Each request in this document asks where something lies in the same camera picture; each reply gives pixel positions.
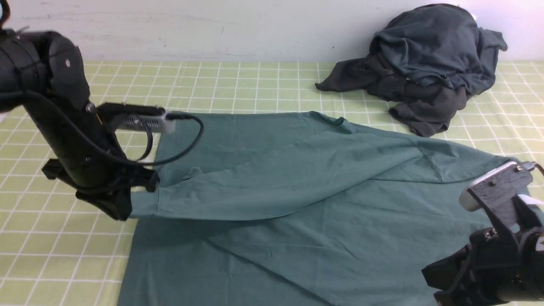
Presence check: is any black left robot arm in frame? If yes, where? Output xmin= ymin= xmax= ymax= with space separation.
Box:
xmin=1 ymin=29 xmax=159 ymax=221

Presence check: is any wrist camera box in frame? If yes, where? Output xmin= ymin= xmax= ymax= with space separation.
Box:
xmin=459 ymin=162 xmax=537 ymax=212
xmin=96 ymin=102 xmax=176 ymax=133

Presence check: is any green long-sleeve top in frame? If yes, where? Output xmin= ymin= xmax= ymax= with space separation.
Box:
xmin=117 ymin=112 xmax=515 ymax=306

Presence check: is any green checkered tablecloth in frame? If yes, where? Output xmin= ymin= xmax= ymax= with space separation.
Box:
xmin=0 ymin=61 xmax=544 ymax=306

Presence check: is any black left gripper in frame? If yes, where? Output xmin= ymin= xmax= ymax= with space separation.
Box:
xmin=42 ymin=158 xmax=161 ymax=221

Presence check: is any dark teal crumpled garment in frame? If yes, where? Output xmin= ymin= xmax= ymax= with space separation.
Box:
xmin=369 ymin=3 xmax=508 ymax=96

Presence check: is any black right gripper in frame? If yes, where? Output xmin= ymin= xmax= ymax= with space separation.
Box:
xmin=422 ymin=228 xmax=543 ymax=306

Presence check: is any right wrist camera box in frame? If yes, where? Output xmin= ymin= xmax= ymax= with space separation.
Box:
xmin=459 ymin=162 xmax=537 ymax=212

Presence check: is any dark grey crumpled garment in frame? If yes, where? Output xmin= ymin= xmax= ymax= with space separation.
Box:
xmin=315 ymin=53 xmax=468 ymax=138

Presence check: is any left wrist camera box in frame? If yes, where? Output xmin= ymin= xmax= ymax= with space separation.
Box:
xmin=96 ymin=102 xmax=176 ymax=133

